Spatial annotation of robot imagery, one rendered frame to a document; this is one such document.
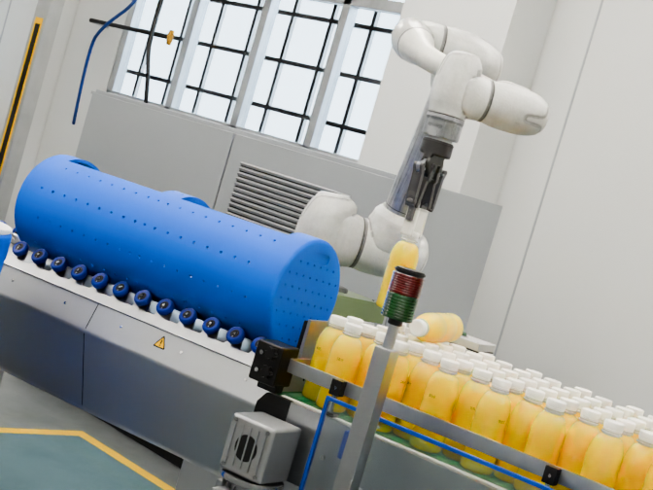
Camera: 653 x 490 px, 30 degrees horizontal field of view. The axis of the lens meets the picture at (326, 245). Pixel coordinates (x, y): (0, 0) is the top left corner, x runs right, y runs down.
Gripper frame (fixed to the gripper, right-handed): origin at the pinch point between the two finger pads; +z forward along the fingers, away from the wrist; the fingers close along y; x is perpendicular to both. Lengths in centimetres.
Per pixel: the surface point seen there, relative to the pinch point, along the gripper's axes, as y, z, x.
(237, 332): 20.0, 36.5, -26.1
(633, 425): 18, 24, 69
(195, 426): 20, 61, -30
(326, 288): 1.9, 21.4, -16.9
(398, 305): 48, 15, 28
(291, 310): 14.7, 27.8, -16.9
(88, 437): -145, 134, -199
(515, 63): -260, -76, -112
